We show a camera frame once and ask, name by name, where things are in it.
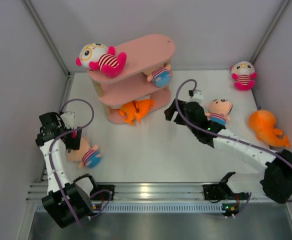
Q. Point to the left controller board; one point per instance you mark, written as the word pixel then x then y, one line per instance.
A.
pixel 97 207

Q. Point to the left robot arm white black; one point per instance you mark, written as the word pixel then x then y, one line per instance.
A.
pixel 67 201

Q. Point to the aluminium rail front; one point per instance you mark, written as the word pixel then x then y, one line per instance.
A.
pixel 169 191

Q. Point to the orange fish plush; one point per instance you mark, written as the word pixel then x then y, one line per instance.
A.
pixel 129 113
pixel 142 108
pixel 263 123

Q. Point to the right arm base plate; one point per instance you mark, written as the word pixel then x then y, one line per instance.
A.
pixel 220 191

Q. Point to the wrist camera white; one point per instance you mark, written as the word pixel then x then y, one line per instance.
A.
pixel 68 119
pixel 196 96

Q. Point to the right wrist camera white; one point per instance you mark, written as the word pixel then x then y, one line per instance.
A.
pixel 196 96

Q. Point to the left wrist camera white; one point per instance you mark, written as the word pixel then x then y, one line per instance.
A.
pixel 68 119

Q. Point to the white pink plush with glasses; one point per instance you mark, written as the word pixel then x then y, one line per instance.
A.
pixel 99 57
pixel 244 75

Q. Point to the boy plush blue pants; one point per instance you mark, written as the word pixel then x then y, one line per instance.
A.
pixel 159 75
pixel 219 110
pixel 86 156

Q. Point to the controller board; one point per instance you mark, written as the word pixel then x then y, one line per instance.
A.
pixel 97 207
pixel 230 210

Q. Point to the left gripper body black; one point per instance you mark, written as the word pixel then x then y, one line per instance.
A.
pixel 73 143

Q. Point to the right controller board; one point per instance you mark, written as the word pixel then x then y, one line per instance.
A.
pixel 230 210

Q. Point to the pink three-tier wooden shelf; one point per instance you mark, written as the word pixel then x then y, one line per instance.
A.
pixel 131 84

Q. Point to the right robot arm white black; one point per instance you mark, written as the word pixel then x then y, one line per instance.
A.
pixel 274 169

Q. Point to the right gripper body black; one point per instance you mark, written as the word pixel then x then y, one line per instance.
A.
pixel 181 104

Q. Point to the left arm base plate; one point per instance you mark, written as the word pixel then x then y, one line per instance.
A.
pixel 103 192

